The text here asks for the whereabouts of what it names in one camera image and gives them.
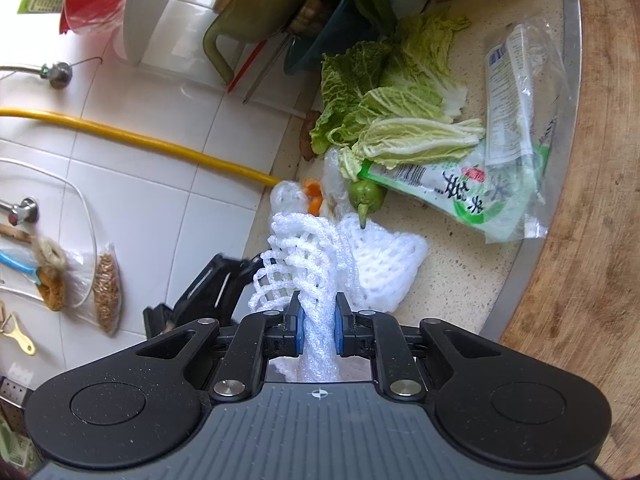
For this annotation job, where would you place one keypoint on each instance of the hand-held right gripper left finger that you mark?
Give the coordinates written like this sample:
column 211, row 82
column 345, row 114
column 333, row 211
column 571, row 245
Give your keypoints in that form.
column 299, row 330

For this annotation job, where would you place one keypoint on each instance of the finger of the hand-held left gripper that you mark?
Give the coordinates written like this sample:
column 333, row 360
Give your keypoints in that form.
column 240, row 270

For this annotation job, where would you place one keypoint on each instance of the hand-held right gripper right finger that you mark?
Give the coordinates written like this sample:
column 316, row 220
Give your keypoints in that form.
column 340, row 330

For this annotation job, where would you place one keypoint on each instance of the white foam net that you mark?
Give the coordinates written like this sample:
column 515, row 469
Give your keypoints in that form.
column 380, row 270

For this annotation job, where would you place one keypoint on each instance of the green pepper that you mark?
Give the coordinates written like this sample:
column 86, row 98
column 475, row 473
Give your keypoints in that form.
column 367, row 192

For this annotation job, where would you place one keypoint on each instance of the green plastic bag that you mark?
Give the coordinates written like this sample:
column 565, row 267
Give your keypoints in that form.
column 450, row 195

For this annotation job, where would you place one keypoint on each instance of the clear bag of grains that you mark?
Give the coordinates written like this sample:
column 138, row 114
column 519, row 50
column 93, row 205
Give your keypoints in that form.
column 106, row 290

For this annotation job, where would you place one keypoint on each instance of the orange peel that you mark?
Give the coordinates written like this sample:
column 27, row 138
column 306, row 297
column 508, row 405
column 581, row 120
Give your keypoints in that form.
column 315, row 205

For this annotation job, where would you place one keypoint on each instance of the loofah scrubber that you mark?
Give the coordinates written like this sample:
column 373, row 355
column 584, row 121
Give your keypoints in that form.
column 50, row 285

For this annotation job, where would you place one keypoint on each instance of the yellow peeler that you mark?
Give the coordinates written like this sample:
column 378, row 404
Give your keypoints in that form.
column 20, row 337

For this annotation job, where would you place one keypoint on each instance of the glass pot lid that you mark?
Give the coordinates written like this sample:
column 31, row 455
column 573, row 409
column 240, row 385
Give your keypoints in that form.
column 80, row 195

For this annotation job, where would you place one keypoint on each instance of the metal pipe valve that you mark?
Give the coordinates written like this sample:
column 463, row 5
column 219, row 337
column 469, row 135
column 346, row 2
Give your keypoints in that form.
column 22, row 210
column 56, row 74

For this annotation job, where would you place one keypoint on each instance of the teal basin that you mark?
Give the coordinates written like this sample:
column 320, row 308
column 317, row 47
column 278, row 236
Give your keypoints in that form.
column 345, row 35

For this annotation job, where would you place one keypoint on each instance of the white corner rack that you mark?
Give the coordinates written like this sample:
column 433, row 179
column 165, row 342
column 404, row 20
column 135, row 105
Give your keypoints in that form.
column 150, row 20

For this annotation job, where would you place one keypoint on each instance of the green pot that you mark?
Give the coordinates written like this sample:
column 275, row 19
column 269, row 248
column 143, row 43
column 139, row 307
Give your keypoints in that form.
column 260, row 5

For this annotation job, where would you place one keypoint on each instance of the wooden cutting board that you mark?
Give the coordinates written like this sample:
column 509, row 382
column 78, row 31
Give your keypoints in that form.
column 590, row 210

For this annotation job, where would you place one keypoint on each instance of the clear plastic wrapper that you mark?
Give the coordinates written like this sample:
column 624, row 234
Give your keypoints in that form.
column 515, row 95

